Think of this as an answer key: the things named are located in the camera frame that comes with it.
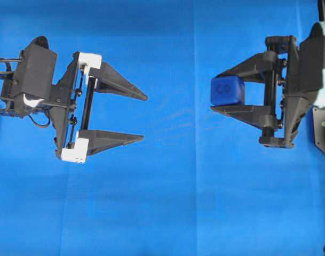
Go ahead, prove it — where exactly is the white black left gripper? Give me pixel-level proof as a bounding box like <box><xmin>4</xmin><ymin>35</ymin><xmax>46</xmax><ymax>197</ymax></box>
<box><xmin>23</xmin><ymin>52</ymin><xmax>148</xmax><ymax>163</ymax></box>

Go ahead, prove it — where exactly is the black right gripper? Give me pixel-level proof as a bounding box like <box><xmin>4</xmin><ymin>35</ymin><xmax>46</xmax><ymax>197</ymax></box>
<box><xmin>210</xmin><ymin>36</ymin><xmax>312</xmax><ymax>148</ymax></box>

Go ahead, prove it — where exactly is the blue block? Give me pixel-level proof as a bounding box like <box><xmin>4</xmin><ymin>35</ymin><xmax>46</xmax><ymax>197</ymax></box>
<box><xmin>210</xmin><ymin>75</ymin><xmax>245</xmax><ymax>106</ymax></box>

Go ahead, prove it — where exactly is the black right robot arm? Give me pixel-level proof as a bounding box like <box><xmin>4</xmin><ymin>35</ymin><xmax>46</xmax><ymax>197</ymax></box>
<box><xmin>210</xmin><ymin>36</ymin><xmax>325</xmax><ymax>154</ymax></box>

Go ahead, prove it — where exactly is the blue table mat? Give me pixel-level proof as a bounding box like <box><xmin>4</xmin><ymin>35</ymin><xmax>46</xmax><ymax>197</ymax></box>
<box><xmin>0</xmin><ymin>1</ymin><xmax>325</xmax><ymax>255</ymax></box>

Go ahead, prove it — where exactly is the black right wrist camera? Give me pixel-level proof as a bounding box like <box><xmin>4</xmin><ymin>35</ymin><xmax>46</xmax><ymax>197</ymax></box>
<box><xmin>299</xmin><ymin>22</ymin><xmax>325</xmax><ymax>109</ymax></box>

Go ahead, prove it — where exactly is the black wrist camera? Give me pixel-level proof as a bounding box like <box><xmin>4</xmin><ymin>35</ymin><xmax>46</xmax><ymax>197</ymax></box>
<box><xmin>11</xmin><ymin>36</ymin><xmax>57</xmax><ymax>100</ymax></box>
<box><xmin>299</xmin><ymin>22</ymin><xmax>325</xmax><ymax>109</ymax></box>

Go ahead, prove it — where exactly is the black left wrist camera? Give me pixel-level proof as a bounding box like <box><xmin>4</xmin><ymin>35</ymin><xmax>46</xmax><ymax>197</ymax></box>
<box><xmin>11</xmin><ymin>36</ymin><xmax>57</xmax><ymax>100</ymax></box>

